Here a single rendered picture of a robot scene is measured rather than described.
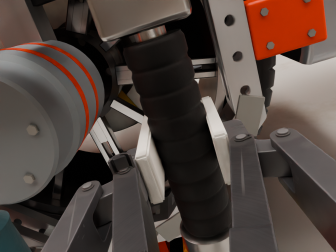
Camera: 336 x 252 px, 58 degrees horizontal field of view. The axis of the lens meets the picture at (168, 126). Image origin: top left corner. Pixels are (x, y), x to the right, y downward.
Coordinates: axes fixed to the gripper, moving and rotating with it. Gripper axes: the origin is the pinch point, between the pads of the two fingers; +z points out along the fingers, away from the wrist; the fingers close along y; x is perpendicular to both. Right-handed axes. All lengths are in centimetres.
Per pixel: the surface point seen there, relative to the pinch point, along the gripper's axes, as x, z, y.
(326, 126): -83, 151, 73
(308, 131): -83, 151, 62
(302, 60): -7.5, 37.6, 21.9
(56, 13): 13, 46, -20
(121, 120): -11, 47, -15
